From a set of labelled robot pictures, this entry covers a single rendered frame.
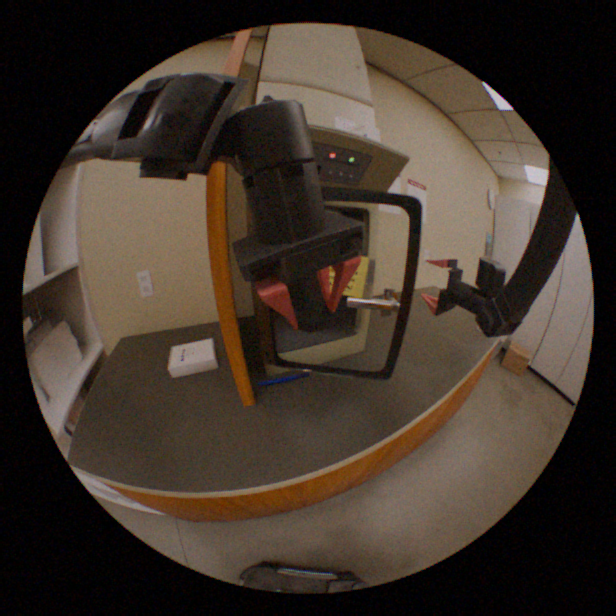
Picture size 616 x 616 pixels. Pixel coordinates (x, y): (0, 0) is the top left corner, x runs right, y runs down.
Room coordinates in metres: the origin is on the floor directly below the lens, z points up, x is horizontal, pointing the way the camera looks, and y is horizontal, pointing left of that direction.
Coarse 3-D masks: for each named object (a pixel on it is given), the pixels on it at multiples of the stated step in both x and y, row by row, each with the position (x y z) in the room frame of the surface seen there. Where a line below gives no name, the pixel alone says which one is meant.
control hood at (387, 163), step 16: (320, 128) 0.32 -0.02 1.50; (336, 128) 0.33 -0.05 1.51; (336, 144) 0.35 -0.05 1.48; (352, 144) 0.36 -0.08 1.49; (368, 144) 0.36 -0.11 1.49; (384, 144) 0.37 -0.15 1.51; (384, 160) 0.40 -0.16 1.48; (400, 160) 0.40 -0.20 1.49; (368, 176) 0.43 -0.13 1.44; (384, 176) 0.44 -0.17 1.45
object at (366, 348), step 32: (352, 192) 0.34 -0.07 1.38; (384, 192) 0.33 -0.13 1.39; (384, 224) 0.33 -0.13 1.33; (416, 224) 0.31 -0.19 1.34; (384, 256) 0.32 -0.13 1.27; (416, 256) 0.31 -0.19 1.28; (288, 288) 0.37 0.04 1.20; (320, 288) 0.35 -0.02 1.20; (384, 288) 0.32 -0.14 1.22; (320, 320) 0.35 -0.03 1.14; (352, 320) 0.34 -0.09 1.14; (384, 320) 0.32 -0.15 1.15; (288, 352) 0.37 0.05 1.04; (320, 352) 0.35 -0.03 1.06; (352, 352) 0.33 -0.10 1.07; (384, 352) 0.32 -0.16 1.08
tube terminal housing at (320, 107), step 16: (256, 96) 0.39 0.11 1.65; (272, 96) 0.40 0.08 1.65; (288, 96) 0.42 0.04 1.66; (304, 96) 0.43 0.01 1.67; (320, 96) 0.45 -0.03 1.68; (336, 96) 0.46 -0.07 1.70; (320, 112) 0.45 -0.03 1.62; (336, 112) 0.46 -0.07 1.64; (352, 112) 0.48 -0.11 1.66; (368, 112) 0.50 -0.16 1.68; (256, 304) 0.40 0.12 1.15; (256, 320) 0.45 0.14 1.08; (272, 368) 0.40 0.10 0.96
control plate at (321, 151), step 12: (312, 144) 0.34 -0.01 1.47; (324, 144) 0.35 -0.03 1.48; (324, 156) 0.37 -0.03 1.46; (336, 156) 0.37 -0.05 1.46; (348, 156) 0.38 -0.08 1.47; (360, 156) 0.38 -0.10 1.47; (372, 156) 0.39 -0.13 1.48; (324, 168) 0.39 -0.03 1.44; (336, 168) 0.39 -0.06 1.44; (348, 168) 0.40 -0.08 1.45; (360, 168) 0.41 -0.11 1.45; (324, 180) 0.41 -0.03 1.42; (336, 180) 0.42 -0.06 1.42; (348, 180) 0.43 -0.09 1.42
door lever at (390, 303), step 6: (390, 294) 0.32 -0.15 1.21; (396, 294) 0.32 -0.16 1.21; (348, 300) 0.29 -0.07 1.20; (354, 300) 0.29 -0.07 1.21; (360, 300) 0.29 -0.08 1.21; (366, 300) 0.28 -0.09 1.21; (372, 300) 0.28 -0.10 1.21; (378, 300) 0.28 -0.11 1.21; (384, 300) 0.28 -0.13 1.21; (390, 300) 0.28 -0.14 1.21; (396, 300) 0.32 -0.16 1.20; (348, 306) 0.29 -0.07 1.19; (354, 306) 0.29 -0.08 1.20; (360, 306) 0.28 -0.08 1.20; (366, 306) 0.28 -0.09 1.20; (372, 306) 0.28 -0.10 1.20; (378, 306) 0.28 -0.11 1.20; (384, 306) 0.28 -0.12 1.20; (390, 306) 0.27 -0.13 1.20; (396, 306) 0.27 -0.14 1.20
